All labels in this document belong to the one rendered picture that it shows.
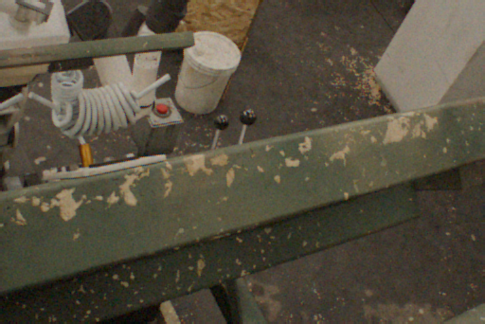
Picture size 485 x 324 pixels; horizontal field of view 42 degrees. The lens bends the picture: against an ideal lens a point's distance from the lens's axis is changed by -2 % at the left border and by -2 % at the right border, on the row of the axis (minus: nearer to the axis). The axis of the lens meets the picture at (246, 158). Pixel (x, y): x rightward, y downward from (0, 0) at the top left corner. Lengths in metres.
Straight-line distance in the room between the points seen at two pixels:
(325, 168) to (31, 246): 0.39
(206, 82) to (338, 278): 1.20
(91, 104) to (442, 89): 3.20
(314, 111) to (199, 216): 3.16
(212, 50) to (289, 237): 2.41
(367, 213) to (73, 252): 0.63
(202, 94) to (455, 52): 1.46
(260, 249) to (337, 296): 2.10
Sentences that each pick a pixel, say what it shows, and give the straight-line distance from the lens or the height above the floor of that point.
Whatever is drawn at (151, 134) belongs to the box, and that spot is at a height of 0.89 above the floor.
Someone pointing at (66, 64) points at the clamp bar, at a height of 1.91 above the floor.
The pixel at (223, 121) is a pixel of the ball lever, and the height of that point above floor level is 1.43.
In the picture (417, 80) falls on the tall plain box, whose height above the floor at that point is 0.30.
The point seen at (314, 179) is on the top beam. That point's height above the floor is 1.86.
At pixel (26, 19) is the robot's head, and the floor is 1.37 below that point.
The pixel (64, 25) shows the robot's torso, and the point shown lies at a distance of 1.79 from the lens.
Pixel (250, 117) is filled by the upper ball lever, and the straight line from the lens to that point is 1.37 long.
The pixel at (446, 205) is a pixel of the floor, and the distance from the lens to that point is 3.87.
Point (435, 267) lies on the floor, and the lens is 3.54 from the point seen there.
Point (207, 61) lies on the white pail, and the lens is 3.33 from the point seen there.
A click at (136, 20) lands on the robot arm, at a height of 1.44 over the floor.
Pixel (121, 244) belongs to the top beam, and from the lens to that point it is 0.71.
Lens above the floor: 2.45
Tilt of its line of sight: 46 degrees down
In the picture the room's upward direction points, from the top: 26 degrees clockwise
